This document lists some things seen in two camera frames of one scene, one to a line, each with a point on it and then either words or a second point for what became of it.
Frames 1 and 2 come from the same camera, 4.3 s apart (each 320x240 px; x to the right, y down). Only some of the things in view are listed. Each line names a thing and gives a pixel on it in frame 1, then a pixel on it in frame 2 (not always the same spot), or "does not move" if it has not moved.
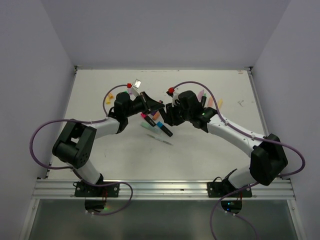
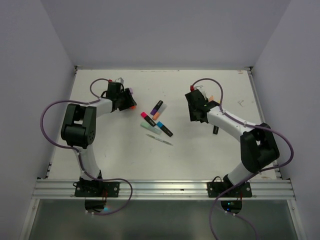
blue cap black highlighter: x=165 y=130 does not move
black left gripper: x=149 y=104 to x=129 y=101
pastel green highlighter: x=155 y=128 does not move
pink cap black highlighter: x=148 y=119 does not move
